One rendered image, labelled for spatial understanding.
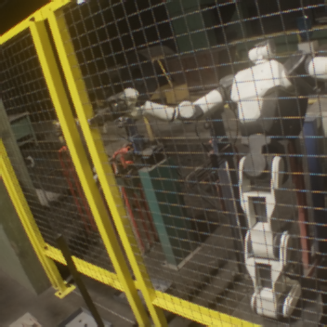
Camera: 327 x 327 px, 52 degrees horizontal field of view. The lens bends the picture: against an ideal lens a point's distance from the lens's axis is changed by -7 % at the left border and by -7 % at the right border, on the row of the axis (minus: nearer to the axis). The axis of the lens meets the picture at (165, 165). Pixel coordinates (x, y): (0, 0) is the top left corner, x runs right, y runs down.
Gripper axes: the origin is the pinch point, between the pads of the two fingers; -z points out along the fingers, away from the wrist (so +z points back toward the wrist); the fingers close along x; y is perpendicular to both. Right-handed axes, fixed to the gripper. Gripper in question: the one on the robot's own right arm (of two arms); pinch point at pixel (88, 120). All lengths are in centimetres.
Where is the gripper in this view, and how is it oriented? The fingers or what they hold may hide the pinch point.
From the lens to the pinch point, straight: 147.8
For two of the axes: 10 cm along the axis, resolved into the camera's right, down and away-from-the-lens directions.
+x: -7.3, -0.4, 6.8
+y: -2.6, -9.1, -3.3
